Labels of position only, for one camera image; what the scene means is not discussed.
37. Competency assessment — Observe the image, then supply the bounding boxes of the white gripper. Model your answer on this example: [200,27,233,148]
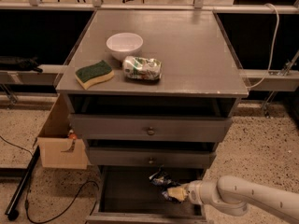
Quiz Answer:
[167,180,203,205]

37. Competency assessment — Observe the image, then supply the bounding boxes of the blue chip bag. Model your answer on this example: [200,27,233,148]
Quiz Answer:
[149,168,179,203]

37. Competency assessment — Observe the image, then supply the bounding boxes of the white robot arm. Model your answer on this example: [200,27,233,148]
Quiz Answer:
[167,175,299,224]

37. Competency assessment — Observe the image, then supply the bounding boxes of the grey bottom drawer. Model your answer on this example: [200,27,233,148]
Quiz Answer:
[86,166,214,224]

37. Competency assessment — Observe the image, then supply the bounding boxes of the grey drawer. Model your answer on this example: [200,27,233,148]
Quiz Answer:
[69,114,232,143]
[86,166,214,224]
[86,147,216,169]

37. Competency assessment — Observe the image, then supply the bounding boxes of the grey middle drawer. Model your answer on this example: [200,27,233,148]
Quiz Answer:
[86,147,216,169]

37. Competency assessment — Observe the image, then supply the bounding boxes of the grey drawer cabinet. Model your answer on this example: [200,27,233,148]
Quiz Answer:
[55,8,249,224]

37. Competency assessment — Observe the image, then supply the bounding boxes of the grey top drawer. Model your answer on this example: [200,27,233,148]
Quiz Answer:
[69,114,232,143]

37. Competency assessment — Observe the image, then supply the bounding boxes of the cardboard box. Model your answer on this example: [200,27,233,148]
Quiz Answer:
[36,95,89,170]

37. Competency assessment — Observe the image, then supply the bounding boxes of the green yellow sponge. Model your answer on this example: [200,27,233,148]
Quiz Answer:
[75,60,114,90]

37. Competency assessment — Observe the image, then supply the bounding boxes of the white bowl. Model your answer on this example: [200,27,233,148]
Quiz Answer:
[106,33,143,62]

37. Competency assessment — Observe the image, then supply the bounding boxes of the black floor bar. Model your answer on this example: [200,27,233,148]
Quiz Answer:
[1,147,40,221]

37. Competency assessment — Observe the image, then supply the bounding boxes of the black floor cable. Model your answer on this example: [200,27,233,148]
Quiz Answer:
[0,135,100,224]

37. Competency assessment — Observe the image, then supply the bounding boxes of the white hanging cable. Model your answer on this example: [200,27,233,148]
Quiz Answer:
[244,3,280,90]

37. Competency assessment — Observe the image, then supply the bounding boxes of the metal frame rail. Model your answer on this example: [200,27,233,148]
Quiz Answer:
[0,2,299,14]

